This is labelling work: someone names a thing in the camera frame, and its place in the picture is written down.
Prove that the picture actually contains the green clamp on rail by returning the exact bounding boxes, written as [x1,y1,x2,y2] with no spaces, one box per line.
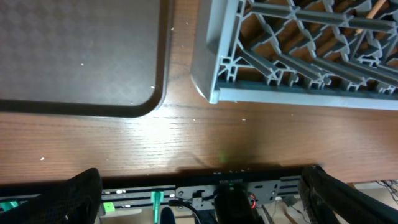
[150,191,164,224]

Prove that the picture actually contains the grey plastic dishwasher rack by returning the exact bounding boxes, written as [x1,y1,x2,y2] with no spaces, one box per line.
[191,0,397,110]

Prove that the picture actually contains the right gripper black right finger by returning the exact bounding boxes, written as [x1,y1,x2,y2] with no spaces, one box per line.
[298,166,397,224]

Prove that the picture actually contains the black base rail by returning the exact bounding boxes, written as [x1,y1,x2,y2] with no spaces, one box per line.
[1,167,305,223]

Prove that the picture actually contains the wooden chopstick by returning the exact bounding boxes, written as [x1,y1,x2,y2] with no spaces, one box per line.
[355,0,388,19]

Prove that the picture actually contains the dark brown serving tray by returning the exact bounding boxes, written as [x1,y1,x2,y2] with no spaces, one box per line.
[1,0,174,118]

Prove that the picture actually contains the grey metal mounting plate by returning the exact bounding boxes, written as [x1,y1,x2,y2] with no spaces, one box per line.
[175,180,281,210]

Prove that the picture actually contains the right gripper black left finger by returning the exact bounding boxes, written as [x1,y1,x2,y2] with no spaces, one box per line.
[1,168,102,224]

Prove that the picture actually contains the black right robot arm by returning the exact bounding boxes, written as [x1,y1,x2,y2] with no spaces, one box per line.
[1,165,397,223]

